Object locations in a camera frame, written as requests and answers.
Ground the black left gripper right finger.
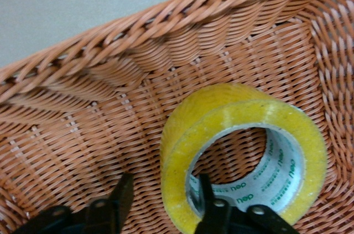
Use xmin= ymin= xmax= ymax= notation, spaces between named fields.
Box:
xmin=194 ymin=174 xmax=300 ymax=234

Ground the brown wicker basket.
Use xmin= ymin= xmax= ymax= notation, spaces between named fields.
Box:
xmin=0 ymin=0 xmax=354 ymax=234

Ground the yellow packing tape roll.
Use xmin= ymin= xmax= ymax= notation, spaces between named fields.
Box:
xmin=160 ymin=83 xmax=329 ymax=234

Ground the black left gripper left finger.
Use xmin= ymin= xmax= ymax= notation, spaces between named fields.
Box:
xmin=12 ymin=173 xmax=136 ymax=234

